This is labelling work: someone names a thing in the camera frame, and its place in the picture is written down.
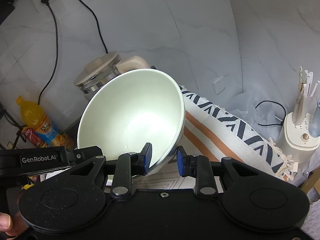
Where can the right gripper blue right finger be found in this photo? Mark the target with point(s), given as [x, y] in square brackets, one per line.
[183, 162]

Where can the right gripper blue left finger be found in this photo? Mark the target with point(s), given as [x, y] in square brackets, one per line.
[145, 157]

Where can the pale green bowl front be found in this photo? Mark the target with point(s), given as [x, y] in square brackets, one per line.
[115, 132]

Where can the person's left hand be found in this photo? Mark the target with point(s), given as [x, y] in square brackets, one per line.
[12, 226]

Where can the upper red drink can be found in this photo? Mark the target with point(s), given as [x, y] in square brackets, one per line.
[33, 137]

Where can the patterned fringed table cloth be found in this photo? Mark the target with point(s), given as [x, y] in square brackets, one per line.
[210, 131]

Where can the orange juice bottle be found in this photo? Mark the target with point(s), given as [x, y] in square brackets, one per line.
[35, 118]

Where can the cream appliance on floor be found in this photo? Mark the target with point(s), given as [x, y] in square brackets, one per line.
[296, 141]

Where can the wall socket low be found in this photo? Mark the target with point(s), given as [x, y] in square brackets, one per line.
[219, 85]

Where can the glass kettle cream handle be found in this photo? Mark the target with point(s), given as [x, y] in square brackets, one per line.
[103, 69]

